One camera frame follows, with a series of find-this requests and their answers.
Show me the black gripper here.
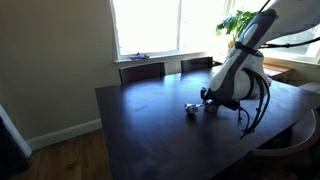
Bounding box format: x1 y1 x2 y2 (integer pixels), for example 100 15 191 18
200 86 222 113

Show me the smallest steel measuring cup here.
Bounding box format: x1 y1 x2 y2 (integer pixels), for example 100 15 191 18
204 98 218 107

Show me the second largest steel measuring cup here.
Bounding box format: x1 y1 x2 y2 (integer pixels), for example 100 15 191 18
184 102 205 115

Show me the dark wooden dining chair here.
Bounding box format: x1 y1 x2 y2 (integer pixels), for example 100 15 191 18
180 56 214 74
118 61 166 85

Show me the wooden window bench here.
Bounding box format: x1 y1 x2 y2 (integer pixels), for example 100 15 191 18
262 63 294 83

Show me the green potted plant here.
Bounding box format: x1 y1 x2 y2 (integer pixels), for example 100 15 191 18
215 9 260 52

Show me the small blue purple object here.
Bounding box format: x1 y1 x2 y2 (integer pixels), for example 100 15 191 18
130 52 150 61

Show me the brown curved back chair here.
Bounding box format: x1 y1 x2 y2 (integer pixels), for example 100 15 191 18
249 109 320 180

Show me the large white framed window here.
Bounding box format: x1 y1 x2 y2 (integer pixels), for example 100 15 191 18
109 0 231 64

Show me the pale grey furniture piece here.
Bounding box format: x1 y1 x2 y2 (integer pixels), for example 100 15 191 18
297 82 320 95

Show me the white framed side window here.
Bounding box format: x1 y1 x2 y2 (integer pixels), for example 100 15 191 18
229 0 320 65

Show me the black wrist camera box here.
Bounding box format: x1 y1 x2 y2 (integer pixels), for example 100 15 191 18
219 97 242 112

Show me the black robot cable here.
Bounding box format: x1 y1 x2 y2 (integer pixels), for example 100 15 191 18
236 35 320 140

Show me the white door frame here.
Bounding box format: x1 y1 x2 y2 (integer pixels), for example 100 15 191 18
0 103 33 159

